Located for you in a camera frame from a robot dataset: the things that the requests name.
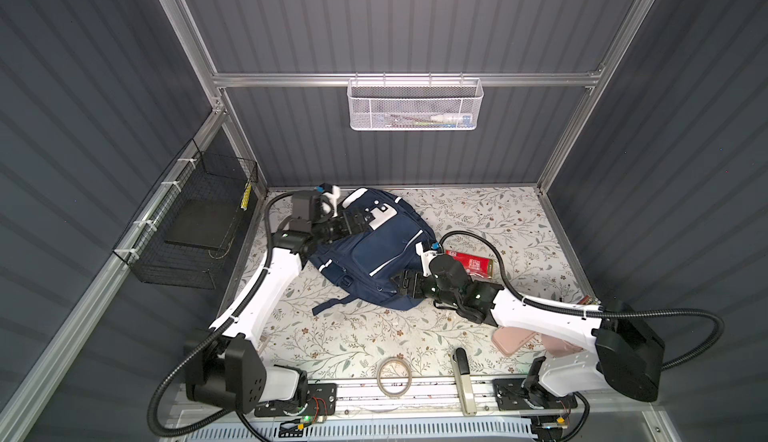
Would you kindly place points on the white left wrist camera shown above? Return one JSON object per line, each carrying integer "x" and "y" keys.
{"x": 331, "y": 192}

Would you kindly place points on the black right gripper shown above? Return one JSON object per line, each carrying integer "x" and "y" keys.
{"x": 414, "y": 291}

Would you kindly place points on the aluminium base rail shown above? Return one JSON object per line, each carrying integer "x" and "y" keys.
{"x": 426, "y": 396}

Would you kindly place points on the beige stapler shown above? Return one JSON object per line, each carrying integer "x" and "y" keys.
{"x": 462, "y": 376}

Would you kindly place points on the pink pencil case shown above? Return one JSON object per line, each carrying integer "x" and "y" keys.
{"x": 508, "y": 340}

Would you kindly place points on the black wire basket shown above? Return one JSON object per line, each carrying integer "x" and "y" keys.
{"x": 194, "y": 228}

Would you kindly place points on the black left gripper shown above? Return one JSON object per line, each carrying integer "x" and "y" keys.
{"x": 346, "y": 230}

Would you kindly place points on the red card box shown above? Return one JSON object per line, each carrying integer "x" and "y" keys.
{"x": 476, "y": 266}

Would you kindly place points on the navy blue student backpack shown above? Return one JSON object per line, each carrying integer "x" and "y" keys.
{"x": 363, "y": 265}

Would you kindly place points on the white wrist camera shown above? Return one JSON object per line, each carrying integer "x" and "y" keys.
{"x": 331, "y": 192}
{"x": 427, "y": 252}

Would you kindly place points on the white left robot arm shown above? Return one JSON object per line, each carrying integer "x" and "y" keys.
{"x": 225, "y": 369}

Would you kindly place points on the white wire mesh basket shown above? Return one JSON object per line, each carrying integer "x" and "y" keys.
{"x": 414, "y": 104}

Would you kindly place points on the clear tape roll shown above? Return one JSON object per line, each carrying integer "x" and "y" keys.
{"x": 394, "y": 377}

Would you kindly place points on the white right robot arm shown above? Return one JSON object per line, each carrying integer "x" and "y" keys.
{"x": 623, "y": 354}

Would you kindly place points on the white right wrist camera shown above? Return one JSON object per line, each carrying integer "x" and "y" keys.
{"x": 427, "y": 252}

